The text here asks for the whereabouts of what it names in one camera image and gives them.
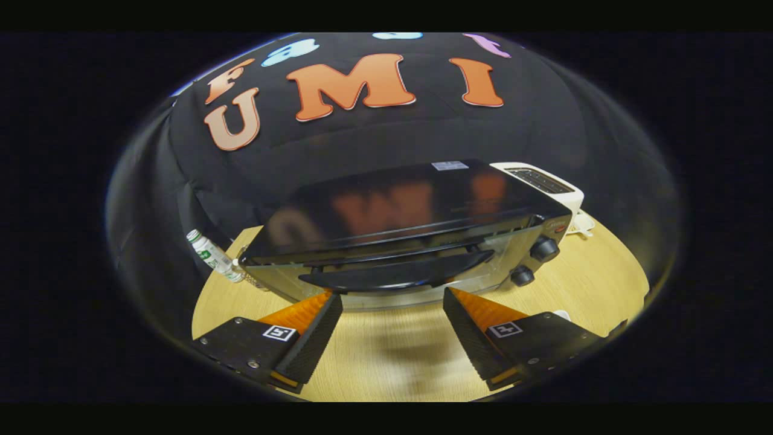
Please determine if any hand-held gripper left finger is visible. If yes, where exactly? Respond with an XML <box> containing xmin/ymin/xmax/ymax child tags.
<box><xmin>192</xmin><ymin>291</ymin><xmax>344</xmax><ymax>395</ymax></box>

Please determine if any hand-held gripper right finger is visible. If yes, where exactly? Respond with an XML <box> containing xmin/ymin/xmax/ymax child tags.
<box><xmin>443</xmin><ymin>287</ymin><xmax>605</xmax><ymax>392</ymax></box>

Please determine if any black toaster oven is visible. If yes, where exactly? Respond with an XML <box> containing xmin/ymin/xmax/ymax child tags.
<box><xmin>239</xmin><ymin>159</ymin><xmax>573</xmax><ymax>312</ymax></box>

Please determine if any white pop-up toaster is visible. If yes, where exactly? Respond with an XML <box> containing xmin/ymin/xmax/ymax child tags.
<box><xmin>490</xmin><ymin>161</ymin><xmax>585</xmax><ymax>212</ymax></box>

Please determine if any white green-label bottle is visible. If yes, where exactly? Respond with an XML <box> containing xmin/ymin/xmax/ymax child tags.
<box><xmin>186</xmin><ymin>228</ymin><xmax>245</xmax><ymax>283</ymax></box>

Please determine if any small white condiment dish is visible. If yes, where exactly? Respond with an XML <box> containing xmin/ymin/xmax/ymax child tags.
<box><xmin>568</xmin><ymin>208</ymin><xmax>595</xmax><ymax>237</ymax></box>

